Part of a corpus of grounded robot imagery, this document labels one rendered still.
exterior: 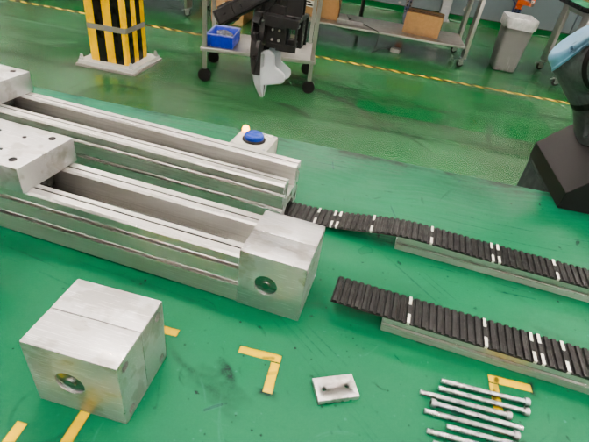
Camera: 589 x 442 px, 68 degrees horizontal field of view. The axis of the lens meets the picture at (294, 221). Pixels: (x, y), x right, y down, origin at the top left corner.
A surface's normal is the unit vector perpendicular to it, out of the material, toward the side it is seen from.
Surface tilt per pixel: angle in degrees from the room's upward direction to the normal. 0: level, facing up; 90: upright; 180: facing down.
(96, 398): 90
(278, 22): 90
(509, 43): 94
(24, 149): 0
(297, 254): 0
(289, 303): 90
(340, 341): 0
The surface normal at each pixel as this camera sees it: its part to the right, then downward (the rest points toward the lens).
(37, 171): 0.95, 0.26
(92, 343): 0.12, -0.80
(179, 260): -0.29, 0.54
